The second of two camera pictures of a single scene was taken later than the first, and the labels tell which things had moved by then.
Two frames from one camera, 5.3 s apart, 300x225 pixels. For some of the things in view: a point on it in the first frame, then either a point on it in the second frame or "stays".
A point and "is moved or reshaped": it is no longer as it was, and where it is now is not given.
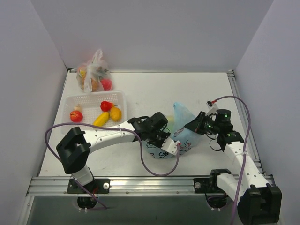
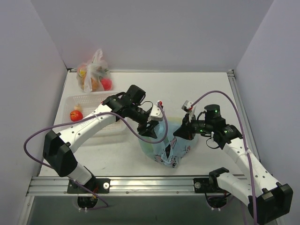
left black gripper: (159, 139) → (147, 128)
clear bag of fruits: (95, 76) stays
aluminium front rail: (57, 186) stays
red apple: (76, 116) stays
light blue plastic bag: (182, 137) is moved or reshaped
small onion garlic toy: (77, 107) stays
